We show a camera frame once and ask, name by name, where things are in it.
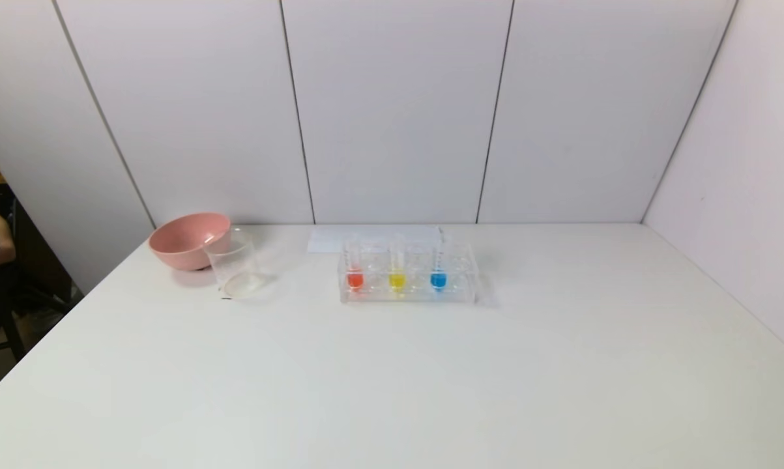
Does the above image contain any test tube with red pigment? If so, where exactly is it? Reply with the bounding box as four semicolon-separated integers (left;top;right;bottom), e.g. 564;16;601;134
343;234;366;292

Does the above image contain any test tube with yellow pigment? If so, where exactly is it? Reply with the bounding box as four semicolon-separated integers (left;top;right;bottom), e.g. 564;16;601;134
388;232;407;294

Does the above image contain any test tube with blue pigment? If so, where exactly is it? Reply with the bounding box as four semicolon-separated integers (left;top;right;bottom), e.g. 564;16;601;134
430;226;449;294

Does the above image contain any clear acrylic test tube rack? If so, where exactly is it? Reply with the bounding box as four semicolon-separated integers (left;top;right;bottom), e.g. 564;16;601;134
337;237;481;306

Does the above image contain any clear glass beaker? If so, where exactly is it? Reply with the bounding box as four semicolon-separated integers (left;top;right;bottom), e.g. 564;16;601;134
202;227;267;300

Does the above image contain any white paper sheet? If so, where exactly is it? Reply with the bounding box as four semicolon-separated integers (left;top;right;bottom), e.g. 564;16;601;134
307;225;445;254

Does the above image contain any pink bowl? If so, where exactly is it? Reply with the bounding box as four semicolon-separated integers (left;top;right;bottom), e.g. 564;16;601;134
148;212;232;272

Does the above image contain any black stool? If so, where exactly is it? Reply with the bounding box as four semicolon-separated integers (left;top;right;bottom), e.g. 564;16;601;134
0;305;27;367

